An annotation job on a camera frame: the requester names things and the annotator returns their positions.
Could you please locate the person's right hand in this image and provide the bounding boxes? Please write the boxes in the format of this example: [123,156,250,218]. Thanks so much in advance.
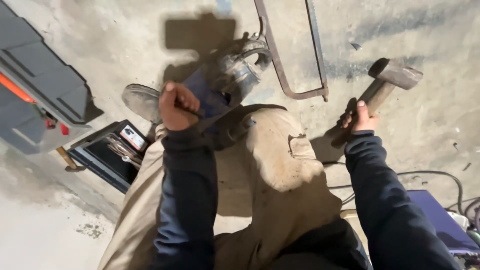
[340,100,380,134]

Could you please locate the person's left hand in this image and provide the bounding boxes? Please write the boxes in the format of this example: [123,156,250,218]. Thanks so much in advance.
[158,81,201,131]

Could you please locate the dark metal chisel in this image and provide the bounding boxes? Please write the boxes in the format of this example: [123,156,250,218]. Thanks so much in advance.
[179,98,211,122]

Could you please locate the wooden handled sledge hammer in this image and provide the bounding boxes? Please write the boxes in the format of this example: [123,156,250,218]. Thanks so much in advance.
[331,57,424,148]

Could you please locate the person's dusty shoe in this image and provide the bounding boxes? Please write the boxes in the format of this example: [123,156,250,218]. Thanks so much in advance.
[121,83,164,125]

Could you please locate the white label card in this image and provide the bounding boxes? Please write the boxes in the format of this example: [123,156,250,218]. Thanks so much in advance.
[119,124,148,151]

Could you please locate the blue and silver motor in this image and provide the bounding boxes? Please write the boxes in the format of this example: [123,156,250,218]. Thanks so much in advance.
[183,37,274,133]

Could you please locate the black toolbox tray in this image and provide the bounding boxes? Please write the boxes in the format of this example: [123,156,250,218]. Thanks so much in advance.
[67,119,151,194]

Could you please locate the person's beige trousers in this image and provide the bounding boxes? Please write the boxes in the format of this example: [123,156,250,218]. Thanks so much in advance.
[97,104,344,270]

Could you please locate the purple flat box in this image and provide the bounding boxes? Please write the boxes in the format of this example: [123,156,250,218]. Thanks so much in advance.
[406,189,480,256]

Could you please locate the grey plastic toolbox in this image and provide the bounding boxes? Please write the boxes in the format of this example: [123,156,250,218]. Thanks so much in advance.
[0,0,104,155]

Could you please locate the white plastic container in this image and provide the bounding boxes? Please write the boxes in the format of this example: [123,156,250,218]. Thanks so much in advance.
[447,211,470,232]

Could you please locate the black cable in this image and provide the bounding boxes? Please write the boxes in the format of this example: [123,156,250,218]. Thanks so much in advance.
[322,161,480,226]

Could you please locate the rusty hacksaw frame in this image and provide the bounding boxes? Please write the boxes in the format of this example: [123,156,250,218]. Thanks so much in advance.
[254,0,329,103]

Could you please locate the wooden handled tool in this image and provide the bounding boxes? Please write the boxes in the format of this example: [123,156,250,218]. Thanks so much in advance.
[56,146,87,173]

